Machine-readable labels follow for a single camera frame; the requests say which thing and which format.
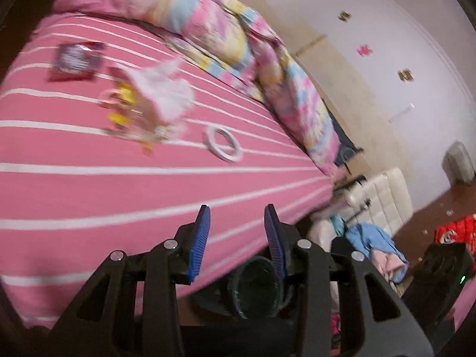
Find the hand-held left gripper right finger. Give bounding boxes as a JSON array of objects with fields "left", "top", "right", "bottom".
[{"left": 263, "top": 204, "right": 434, "bottom": 357}]

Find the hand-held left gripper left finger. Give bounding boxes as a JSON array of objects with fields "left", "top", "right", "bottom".
[{"left": 41, "top": 204, "right": 212, "bottom": 357}]

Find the dark lined waste bin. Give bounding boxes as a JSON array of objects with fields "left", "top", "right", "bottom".
[{"left": 192, "top": 255, "right": 295, "bottom": 321}]

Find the red snack bag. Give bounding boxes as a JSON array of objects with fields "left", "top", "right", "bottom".
[{"left": 434, "top": 213, "right": 476, "bottom": 256}]

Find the yellow snack packet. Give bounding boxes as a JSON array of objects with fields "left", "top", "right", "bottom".
[{"left": 106, "top": 81, "right": 144, "bottom": 128}]

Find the dark red snack wrapper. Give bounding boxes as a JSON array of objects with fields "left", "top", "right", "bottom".
[{"left": 46, "top": 40, "right": 107, "bottom": 83}]

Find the teal cloth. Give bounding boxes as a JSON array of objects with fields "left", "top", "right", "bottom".
[{"left": 330, "top": 213, "right": 349, "bottom": 236}]

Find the blue cloth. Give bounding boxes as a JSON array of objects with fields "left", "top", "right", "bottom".
[{"left": 345, "top": 222, "right": 410, "bottom": 284}]

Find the white tape roll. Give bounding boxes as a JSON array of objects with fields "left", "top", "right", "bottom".
[{"left": 203, "top": 125, "right": 243, "bottom": 164}]

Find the bed with pink striped sheet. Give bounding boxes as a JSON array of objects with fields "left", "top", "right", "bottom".
[{"left": 0, "top": 11, "right": 336, "bottom": 328}]

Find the white leather chair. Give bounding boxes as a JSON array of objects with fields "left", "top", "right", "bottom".
[{"left": 308, "top": 167, "right": 414, "bottom": 257}]

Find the white floor appliance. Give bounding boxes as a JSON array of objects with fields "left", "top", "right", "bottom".
[{"left": 442, "top": 140, "right": 476, "bottom": 185}]

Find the dark blue pillow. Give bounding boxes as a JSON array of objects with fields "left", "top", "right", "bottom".
[{"left": 321, "top": 98, "right": 366, "bottom": 169}]

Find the pastel striped cartoon quilt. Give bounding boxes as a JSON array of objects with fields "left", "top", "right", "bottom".
[{"left": 123, "top": 0, "right": 347, "bottom": 178}]

